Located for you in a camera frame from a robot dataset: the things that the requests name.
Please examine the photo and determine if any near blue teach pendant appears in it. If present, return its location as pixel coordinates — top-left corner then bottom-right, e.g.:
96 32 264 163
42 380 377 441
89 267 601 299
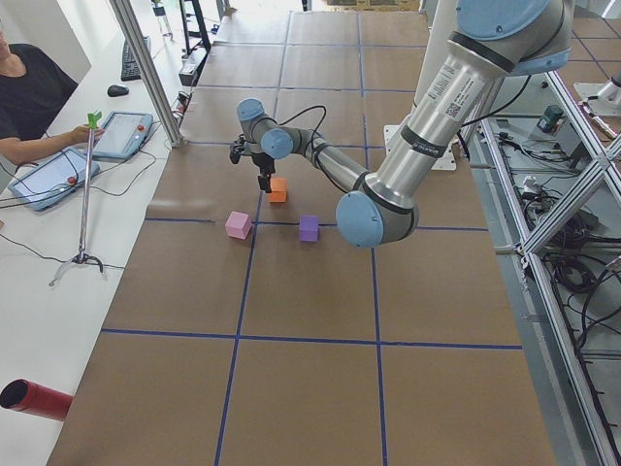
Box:
9 148 87 212

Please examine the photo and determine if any seated person black shirt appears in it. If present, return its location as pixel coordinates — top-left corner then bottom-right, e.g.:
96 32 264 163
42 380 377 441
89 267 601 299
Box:
1 33 89 166

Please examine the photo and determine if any black keyboard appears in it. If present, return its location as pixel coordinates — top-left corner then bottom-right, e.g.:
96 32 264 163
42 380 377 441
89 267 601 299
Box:
120 40 141 82

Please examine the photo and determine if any white camera pillar with base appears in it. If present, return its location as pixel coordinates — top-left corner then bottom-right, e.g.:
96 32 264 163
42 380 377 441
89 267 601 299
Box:
383 0 503 172

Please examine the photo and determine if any black computer mouse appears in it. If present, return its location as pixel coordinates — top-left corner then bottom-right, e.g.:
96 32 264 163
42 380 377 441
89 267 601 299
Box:
107 84 129 98

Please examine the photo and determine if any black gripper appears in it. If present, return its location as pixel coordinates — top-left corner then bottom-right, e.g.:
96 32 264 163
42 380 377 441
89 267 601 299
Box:
251 152 276 193

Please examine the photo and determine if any blue teach pendant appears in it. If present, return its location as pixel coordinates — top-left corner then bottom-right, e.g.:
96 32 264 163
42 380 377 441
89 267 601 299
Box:
9 148 87 212
93 112 153 161

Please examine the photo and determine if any reacher grabber tool green handle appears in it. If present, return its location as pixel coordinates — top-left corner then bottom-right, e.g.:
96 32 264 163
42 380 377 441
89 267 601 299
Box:
49 111 104 286

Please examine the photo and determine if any pink foam cube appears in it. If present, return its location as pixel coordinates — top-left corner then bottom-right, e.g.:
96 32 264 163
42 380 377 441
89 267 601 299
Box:
225 211 252 240

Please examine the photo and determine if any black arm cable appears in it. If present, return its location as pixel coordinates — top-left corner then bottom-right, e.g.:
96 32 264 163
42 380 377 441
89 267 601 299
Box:
276 105 327 169

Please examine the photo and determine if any red cylinder tube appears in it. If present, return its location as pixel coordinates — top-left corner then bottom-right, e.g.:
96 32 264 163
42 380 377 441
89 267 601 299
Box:
1 379 73 421

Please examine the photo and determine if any aluminium frame post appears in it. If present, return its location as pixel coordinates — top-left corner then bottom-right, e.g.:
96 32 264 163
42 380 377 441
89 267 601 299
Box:
110 0 183 148

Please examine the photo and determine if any purple foam cube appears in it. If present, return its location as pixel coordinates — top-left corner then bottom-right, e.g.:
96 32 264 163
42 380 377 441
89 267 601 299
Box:
299 215 319 243

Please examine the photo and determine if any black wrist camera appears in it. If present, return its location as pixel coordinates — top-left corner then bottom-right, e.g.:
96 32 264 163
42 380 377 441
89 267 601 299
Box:
229 134 253 164

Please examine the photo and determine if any far blue teach pendant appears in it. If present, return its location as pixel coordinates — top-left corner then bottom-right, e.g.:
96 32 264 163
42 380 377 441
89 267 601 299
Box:
93 112 153 161

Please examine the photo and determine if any orange foam cube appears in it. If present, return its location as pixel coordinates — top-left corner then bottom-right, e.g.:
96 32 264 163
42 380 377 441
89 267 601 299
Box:
268 177 287 203

